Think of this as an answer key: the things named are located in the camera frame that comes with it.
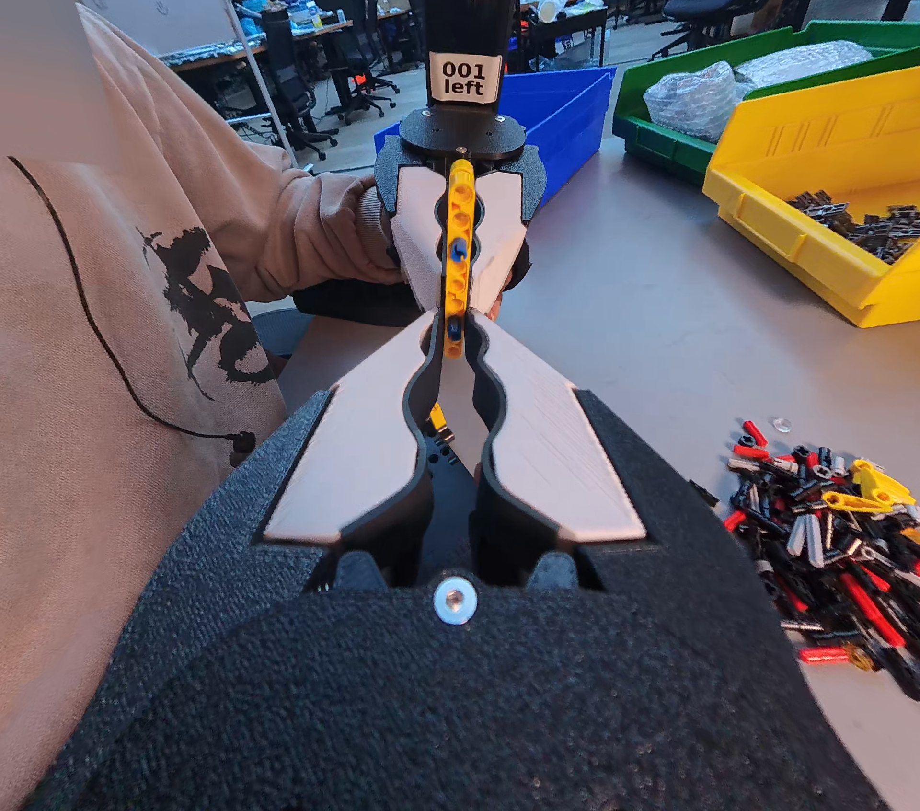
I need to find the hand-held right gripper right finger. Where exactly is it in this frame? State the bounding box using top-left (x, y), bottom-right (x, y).
top-left (466, 311), bottom-right (648, 545)

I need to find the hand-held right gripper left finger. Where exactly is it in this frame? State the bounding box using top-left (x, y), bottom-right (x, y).
top-left (262, 310), bottom-right (445, 546)

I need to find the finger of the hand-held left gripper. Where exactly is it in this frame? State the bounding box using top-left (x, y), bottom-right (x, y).
top-left (471, 171), bottom-right (530, 316)
top-left (390, 166), bottom-right (442, 312)

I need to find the long yellow building beam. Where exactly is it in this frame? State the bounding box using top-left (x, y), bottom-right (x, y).
top-left (442, 159), bottom-right (477, 360)

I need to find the pile of small building parts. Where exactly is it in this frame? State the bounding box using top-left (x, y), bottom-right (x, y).
top-left (722, 420), bottom-right (920, 700)

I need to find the person's left forearm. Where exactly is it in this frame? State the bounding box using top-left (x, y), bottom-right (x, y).
top-left (237, 142), bottom-right (403, 305)

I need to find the grey desk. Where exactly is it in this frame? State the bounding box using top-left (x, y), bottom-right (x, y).
top-left (276, 135), bottom-right (920, 811)

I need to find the blue plastic bin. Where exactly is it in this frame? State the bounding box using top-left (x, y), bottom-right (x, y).
top-left (374, 67), bottom-right (618, 208)

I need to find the yellow black toy robot body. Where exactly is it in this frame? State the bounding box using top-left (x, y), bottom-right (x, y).
top-left (424, 403), bottom-right (479, 585)

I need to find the green plastic bin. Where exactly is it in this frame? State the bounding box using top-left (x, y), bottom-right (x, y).
top-left (612, 20), bottom-right (920, 186)

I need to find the crumpled clear plastic bag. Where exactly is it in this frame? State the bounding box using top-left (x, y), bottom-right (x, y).
top-left (643, 61), bottom-right (737, 143)

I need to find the person's beige sweatshirt torso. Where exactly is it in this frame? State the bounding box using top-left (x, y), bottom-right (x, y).
top-left (0, 6), bottom-right (317, 811)

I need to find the yellow plastic bin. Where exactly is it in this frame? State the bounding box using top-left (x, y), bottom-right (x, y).
top-left (703, 67), bottom-right (920, 329)

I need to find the flat clear plastic bag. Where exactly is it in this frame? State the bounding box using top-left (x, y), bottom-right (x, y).
top-left (733, 40), bottom-right (874, 89)

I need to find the heap of black building parts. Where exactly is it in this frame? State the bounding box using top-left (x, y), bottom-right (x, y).
top-left (787, 189), bottom-right (920, 264)

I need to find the black microphone cable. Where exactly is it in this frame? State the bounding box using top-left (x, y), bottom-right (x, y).
top-left (9, 157), bottom-right (257, 457)

